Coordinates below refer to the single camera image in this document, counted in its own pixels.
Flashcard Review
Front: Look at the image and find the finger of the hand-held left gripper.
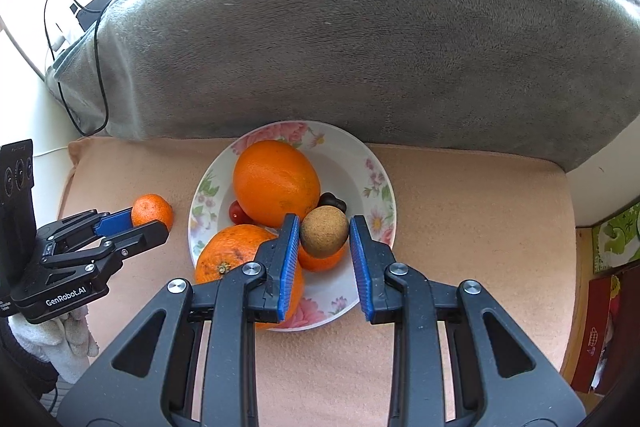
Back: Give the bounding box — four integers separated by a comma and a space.
36, 206, 135, 244
40, 219, 171, 280

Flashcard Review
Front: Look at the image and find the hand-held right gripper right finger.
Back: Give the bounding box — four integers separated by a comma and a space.
349, 215, 587, 427

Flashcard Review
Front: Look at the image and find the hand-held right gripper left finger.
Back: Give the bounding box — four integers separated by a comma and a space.
56, 213, 302, 427

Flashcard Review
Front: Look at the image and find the brown round fruit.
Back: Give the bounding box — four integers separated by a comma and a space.
300, 205, 349, 258

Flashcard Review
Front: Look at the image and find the large rough-skinned orange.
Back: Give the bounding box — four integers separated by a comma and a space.
194, 224, 305, 331

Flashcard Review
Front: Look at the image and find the dark purple round fruit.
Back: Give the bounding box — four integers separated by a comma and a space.
318, 192, 348, 212

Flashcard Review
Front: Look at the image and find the red cherry tomato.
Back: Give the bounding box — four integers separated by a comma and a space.
228, 201, 252, 226

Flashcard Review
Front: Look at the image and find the white floral plate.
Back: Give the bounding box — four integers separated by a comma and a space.
187, 120, 398, 332

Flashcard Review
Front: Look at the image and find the person's left forearm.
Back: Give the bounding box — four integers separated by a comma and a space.
0, 317, 59, 408

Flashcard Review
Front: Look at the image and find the person's left hand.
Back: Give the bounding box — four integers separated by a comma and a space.
10, 303, 101, 384

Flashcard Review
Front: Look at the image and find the large smooth orange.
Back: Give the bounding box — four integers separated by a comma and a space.
233, 140, 321, 229

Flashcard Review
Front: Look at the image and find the black power adapter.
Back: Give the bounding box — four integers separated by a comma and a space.
70, 0, 113, 30

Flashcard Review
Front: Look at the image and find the grey fleece blanket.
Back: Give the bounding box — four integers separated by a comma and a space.
44, 0, 640, 172

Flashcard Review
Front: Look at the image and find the red box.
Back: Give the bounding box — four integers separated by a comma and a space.
570, 274, 626, 395

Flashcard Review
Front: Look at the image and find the green printed box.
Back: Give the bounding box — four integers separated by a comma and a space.
592, 202, 640, 275

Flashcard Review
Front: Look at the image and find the black looped cable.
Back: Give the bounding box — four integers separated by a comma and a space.
44, 0, 110, 138

